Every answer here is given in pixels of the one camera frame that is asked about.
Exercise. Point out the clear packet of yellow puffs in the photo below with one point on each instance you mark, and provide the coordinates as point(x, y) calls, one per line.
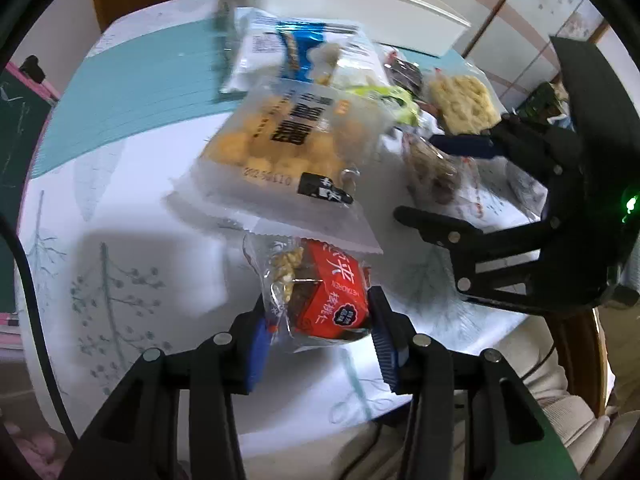
point(280, 150)

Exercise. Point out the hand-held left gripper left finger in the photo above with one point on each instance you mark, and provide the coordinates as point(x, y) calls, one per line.
point(256, 347)

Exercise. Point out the pale floral wardrobe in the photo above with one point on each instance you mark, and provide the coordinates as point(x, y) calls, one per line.
point(525, 20)

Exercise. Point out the green and yellow snack packet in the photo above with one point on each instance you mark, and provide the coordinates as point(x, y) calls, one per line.
point(395, 101)

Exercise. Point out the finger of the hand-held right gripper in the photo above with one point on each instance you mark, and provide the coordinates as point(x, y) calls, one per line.
point(450, 232)
point(465, 144)

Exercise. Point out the white and teal printed tablecloth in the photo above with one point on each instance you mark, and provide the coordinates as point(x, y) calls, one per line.
point(125, 210)

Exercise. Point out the clear packet of brown nuts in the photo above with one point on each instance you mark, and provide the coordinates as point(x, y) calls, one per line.
point(430, 167)

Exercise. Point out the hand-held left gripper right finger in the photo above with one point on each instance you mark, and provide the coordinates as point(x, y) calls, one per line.
point(386, 355)

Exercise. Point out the clear packet of pale crisps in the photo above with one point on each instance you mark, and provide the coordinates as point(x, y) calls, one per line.
point(462, 97)

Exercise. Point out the blue and white snack packet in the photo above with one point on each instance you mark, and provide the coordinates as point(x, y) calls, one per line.
point(300, 45)

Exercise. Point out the red walnut snack packet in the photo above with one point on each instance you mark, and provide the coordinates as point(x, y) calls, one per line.
point(330, 302)

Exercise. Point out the dark green packet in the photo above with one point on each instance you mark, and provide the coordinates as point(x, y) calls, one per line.
point(540, 101)

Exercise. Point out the brown wooden chair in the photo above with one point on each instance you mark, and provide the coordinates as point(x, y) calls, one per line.
point(580, 360)

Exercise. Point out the pink cloth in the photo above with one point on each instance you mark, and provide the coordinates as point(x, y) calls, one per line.
point(30, 452)

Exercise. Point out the green chalkboard with pink frame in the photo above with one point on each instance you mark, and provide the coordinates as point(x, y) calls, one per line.
point(15, 150)

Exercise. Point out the dark snack packet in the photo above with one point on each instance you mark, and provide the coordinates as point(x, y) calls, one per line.
point(404, 74)

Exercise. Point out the person's beige pants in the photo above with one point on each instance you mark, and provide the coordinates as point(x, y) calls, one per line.
point(550, 380)

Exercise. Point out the white plastic bin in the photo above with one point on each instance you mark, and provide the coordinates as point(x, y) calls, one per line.
point(350, 5)

